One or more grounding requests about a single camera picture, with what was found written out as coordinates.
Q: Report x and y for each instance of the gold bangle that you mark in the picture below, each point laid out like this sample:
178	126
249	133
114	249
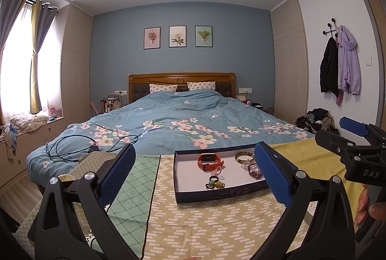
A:
243	162

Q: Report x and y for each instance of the white light switch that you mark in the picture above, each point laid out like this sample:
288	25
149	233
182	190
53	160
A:
368	61

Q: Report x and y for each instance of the wooden bed headboard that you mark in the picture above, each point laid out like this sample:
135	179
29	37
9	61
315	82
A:
181	77

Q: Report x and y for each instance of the blue floral duvet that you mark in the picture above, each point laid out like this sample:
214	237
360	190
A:
181	109

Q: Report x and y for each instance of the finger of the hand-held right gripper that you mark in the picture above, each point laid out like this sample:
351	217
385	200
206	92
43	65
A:
352	126
331	141

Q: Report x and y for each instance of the yellow and grey curtain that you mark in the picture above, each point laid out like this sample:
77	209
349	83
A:
36	67

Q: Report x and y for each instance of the small pink fan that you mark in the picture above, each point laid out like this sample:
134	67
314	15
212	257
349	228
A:
53	111

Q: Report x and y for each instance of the plain yellow cloth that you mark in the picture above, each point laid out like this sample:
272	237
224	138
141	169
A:
316	154

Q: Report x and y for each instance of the black wall coat hooks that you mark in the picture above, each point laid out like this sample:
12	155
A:
331	27

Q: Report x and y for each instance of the white wall socket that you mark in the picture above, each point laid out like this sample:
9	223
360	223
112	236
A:
245	90
120	92

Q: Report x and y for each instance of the pile of light clothes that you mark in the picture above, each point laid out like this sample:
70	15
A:
28	122

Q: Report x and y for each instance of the blue hanging garment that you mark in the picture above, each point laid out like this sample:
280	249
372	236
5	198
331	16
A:
12	139

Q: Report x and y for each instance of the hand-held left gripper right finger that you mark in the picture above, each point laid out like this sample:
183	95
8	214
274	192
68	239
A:
271	172

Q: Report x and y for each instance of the pink flower framed picture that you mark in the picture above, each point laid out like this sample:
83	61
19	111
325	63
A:
152	38

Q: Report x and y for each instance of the white dotted pillow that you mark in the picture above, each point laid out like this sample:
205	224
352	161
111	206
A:
162	88
201	86

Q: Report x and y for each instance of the group of cosmetic bottles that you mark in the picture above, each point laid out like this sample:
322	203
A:
110	103

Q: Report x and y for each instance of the white sheer curtain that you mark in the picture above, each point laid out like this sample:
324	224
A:
18	82

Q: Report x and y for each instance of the navy jewelry box tray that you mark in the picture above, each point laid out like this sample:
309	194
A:
190	175

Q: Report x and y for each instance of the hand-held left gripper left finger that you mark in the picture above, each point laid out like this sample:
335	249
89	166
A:
117	175

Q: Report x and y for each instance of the green plant framed picture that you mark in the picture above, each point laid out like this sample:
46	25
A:
204	36

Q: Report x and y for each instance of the pile of dark clothes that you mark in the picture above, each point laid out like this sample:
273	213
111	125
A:
316	121

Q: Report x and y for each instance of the black jacket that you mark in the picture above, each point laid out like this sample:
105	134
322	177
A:
329	67

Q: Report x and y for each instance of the person's right hand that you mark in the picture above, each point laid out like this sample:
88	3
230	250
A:
361	205

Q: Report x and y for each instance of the patchwork patterned cloth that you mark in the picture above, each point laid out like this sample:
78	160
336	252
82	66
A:
211	223

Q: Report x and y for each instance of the black power adapter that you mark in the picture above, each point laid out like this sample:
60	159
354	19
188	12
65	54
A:
93	150

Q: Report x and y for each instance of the orange smart watch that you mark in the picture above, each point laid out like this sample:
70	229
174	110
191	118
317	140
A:
201	163

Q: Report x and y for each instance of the beige wardrobe beside coat hooks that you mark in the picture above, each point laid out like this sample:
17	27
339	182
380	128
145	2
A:
289	73

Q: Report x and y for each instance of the pink hanging garment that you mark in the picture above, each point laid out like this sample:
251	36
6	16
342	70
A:
339	98

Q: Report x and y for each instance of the round white yellow container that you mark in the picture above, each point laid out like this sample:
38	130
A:
66	178

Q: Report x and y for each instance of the cream flower framed picture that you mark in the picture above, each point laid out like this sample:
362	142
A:
177	36

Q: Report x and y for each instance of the beige wardrobe beside window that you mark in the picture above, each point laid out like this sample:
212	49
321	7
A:
75	67

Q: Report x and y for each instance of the purple jacket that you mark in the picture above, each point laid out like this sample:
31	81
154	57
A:
349	64

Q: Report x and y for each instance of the beige window seat cabinet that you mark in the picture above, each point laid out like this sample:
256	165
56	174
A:
39	139

